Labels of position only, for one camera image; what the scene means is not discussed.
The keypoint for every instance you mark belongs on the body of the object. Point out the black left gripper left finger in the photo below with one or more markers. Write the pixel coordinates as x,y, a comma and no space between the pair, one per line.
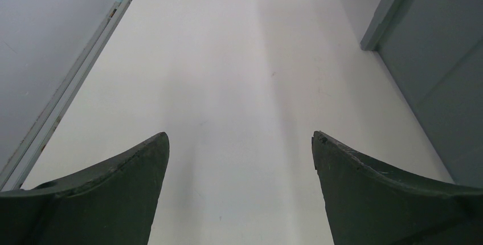
112,202

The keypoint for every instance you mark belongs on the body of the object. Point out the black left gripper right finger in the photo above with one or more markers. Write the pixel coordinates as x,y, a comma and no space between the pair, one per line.
368,201

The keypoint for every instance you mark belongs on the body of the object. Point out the grey plastic bin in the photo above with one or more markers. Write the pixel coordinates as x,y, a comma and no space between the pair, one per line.
433,50

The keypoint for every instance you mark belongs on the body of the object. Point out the aluminium frame rail left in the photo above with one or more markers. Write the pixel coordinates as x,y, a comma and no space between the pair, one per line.
48,48

